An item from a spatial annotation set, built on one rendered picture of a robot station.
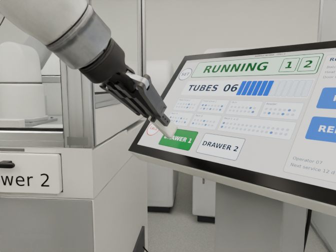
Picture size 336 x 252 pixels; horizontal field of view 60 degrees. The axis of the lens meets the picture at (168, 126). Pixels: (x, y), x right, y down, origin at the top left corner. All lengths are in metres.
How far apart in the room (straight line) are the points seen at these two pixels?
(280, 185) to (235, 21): 3.56
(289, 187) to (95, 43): 0.35
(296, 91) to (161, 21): 3.54
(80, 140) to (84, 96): 0.12
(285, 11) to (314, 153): 3.61
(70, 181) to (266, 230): 0.53
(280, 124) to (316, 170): 0.11
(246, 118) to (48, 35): 0.36
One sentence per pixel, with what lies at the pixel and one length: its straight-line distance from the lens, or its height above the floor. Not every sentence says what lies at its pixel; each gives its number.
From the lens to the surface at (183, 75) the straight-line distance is 0.76.
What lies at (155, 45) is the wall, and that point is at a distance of 4.00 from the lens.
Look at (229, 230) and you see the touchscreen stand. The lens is 0.69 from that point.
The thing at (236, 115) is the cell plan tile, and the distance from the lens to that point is 0.58.
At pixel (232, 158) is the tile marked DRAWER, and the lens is 0.53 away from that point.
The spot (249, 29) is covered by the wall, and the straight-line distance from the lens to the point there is 3.95.
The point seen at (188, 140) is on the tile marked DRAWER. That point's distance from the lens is 0.60.
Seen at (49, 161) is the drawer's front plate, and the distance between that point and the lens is 0.87.
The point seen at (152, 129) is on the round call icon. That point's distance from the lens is 0.69.
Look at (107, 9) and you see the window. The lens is 1.08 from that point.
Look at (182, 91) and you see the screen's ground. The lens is 0.72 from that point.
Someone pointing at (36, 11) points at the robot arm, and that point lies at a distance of 0.43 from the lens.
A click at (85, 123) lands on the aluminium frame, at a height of 1.02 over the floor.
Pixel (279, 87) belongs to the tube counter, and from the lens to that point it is 0.59.
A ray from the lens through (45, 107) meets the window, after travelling 0.88.
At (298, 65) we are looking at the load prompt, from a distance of 0.61.
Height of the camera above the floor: 1.11
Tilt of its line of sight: 8 degrees down
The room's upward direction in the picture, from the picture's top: straight up
